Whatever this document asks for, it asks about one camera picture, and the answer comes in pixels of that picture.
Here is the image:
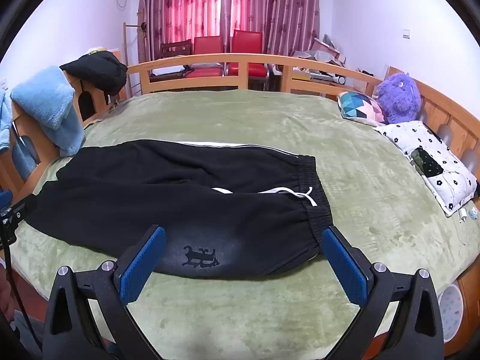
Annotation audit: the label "light blue fleece towel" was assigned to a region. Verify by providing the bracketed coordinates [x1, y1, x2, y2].
[10, 65, 85, 157]

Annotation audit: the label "purple plush toy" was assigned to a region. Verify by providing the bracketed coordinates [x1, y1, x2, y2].
[375, 73, 422, 124]

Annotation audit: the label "black cable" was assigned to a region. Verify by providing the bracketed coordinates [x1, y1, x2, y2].
[0, 229, 42, 353]

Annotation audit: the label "pile of papers and boxes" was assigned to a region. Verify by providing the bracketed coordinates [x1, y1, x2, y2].
[289, 34, 376, 87]

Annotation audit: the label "black garment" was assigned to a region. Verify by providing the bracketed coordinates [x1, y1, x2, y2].
[59, 50, 129, 97]

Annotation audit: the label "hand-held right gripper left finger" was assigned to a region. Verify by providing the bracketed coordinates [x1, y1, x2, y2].
[42, 225, 167, 360]

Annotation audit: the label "wooden bed frame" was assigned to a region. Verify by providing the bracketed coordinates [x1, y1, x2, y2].
[0, 49, 480, 349]

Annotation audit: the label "dark brown wooden chair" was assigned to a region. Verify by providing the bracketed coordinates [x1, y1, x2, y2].
[159, 40, 194, 72]

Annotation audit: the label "white round bucket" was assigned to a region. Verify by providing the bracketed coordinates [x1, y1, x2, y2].
[437, 283, 464, 344]

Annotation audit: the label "white charger with cable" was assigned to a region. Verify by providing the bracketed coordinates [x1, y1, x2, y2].
[437, 169, 480, 246]

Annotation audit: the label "pink striped curtain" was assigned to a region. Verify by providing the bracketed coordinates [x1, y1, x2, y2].
[137, 0, 321, 62]

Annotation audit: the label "dark green cloth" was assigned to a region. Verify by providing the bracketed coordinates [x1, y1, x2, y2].
[410, 148, 445, 178]

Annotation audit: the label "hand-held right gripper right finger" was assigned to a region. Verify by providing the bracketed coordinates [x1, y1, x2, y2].
[322, 226, 445, 360]

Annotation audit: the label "wooden coat rack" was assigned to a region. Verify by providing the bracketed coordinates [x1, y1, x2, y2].
[123, 7, 149, 98]

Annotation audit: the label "person's blue jeans leg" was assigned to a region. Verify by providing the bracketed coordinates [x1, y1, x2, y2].
[0, 307, 44, 360]

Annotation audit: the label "white floral pillow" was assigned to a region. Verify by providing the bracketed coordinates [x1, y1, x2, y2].
[373, 120, 480, 217]

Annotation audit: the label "black pants with white stripes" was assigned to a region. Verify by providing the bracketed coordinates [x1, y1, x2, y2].
[25, 139, 334, 280]

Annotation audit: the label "green bed blanket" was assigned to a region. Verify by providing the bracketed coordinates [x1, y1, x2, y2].
[7, 89, 480, 360]

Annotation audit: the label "geometric patterned pillow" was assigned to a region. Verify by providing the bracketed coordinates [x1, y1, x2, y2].
[337, 91, 387, 126]

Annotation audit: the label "red chair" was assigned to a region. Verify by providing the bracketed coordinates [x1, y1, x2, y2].
[227, 29, 269, 80]
[185, 35, 224, 79]

